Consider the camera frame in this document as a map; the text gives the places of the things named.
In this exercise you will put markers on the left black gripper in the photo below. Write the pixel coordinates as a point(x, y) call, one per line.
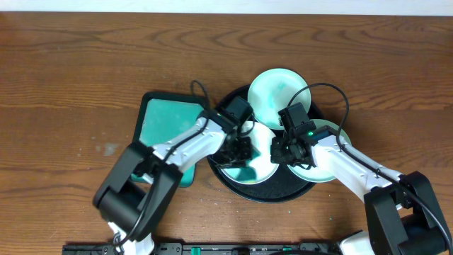
point(238, 151)

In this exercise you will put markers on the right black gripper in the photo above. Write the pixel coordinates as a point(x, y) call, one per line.
point(276, 156)

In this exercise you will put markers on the white plate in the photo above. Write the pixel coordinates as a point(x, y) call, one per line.
point(261, 140)

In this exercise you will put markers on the dark green sponge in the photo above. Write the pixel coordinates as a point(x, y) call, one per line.
point(245, 175)

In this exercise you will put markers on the mint green plate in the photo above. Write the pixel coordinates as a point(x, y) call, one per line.
point(270, 92)
point(312, 173)

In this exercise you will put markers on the mint green plate top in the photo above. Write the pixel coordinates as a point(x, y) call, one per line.
point(270, 92)

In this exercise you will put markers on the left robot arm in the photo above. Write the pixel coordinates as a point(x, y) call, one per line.
point(139, 188)

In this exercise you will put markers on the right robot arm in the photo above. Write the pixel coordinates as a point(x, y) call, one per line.
point(402, 210)

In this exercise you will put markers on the round black tray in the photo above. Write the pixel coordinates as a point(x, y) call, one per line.
point(282, 186)

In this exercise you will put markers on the rectangular dark green tray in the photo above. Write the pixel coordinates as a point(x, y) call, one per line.
point(164, 115)

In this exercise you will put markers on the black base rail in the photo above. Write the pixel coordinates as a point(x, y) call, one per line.
point(207, 249)

